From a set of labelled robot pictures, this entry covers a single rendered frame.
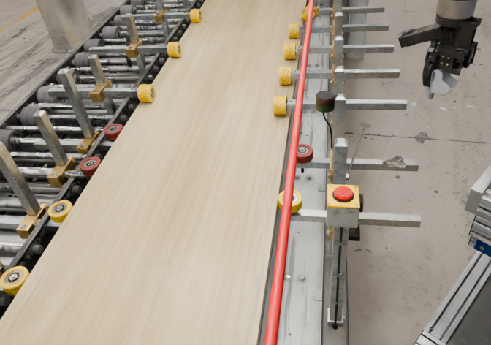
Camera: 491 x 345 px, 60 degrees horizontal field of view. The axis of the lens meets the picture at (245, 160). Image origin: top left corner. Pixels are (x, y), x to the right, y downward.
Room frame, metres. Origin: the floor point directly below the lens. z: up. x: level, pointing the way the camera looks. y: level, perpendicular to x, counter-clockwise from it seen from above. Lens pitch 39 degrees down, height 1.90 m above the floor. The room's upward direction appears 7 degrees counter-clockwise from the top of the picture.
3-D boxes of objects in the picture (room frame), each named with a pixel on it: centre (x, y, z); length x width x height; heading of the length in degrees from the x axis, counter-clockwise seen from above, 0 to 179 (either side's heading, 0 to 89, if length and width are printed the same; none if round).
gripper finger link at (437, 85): (0.85, -0.47, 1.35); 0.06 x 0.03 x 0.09; 41
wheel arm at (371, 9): (2.39, -0.72, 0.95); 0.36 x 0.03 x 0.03; 76
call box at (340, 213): (0.66, -0.20, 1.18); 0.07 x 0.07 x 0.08; 76
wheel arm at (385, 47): (1.92, -0.53, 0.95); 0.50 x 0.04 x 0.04; 76
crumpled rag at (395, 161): (1.15, -0.54, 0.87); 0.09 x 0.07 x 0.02; 76
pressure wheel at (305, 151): (1.23, -0.21, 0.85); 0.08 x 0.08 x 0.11
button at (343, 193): (0.66, -0.20, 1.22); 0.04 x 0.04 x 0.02
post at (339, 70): (1.40, -0.39, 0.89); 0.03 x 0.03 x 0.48; 76
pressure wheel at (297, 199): (0.99, -0.13, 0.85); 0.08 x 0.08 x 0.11
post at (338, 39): (1.64, -0.45, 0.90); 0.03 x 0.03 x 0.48; 76
